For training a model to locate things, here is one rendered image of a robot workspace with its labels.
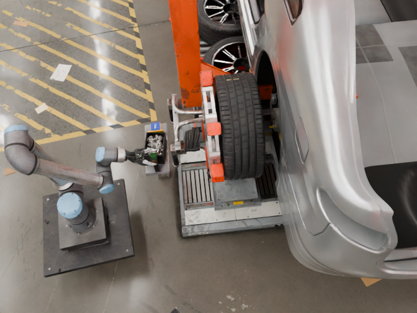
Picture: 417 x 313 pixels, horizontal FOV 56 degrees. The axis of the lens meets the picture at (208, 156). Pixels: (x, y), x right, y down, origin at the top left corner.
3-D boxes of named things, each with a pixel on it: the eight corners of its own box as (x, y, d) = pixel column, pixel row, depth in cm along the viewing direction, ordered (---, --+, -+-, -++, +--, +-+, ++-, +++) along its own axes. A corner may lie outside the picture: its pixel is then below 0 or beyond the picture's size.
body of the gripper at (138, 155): (145, 160, 243) (126, 159, 239) (142, 163, 251) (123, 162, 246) (145, 148, 245) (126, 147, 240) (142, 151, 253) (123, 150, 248)
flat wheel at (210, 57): (292, 96, 332) (296, 77, 312) (221, 122, 320) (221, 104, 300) (257, 46, 364) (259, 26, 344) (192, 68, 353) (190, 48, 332)
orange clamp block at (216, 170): (222, 168, 235) (224, 181, 230) (210, 169, 235) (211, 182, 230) (222, 163, 229) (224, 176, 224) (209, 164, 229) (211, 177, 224)
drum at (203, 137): (217, 144, 248) (216, 131, 236) (183, 148, 248) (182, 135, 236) (215, 126, 256) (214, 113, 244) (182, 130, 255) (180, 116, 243)
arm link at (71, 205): (66, 226, 253) (56, 217, 238) (64, 203, 261) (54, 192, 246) (90, 220, 254) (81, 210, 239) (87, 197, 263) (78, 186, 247)
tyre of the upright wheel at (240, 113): (271, 148, 203) (252, 48, 231) (226, 153, 202) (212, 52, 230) (258, 191, 263) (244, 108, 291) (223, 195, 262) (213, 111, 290)
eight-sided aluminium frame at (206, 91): (220, 186, 255) (220, 140, 209) (210, 187, 255) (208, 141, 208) (211, 120, 283) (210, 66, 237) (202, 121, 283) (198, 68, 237)
